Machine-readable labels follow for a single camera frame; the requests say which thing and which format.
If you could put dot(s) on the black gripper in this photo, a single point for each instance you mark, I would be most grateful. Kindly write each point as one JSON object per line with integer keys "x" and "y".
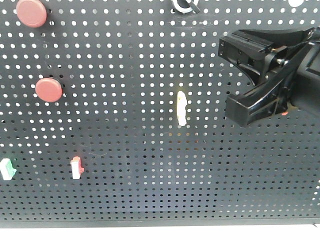
{"x": 262, "y": 56}

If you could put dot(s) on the lower red mushroom button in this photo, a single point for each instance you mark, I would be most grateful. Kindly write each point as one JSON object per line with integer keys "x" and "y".
{"x": 48, "y": 90}

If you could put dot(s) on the red mushroom button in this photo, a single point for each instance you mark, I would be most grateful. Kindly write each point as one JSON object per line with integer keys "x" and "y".
{"x": 48, "y": 90}
{"x": 31, "y": 13}

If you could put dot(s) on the upper red mushroom button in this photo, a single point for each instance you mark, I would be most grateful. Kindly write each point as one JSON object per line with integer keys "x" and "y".
{"x": 31, "y": 13}

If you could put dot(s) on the black perforated pegboard panel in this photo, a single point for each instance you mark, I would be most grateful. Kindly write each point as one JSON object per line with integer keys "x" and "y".
{"x": 120, "y": 64}

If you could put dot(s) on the yellow toggle switch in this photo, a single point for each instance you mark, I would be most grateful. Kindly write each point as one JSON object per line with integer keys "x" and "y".
{"x": 181, "y": 103}

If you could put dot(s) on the white rotary knob switch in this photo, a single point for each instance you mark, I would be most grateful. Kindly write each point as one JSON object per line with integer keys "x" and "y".
{"x": 186, "y": 6}

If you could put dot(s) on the small red white switch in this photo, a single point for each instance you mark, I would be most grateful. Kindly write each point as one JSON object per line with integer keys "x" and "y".
{"x": 76, "y": 168}

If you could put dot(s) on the small green white switch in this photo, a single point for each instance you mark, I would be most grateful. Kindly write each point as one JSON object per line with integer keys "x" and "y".
{"x": 6, "y": 169}

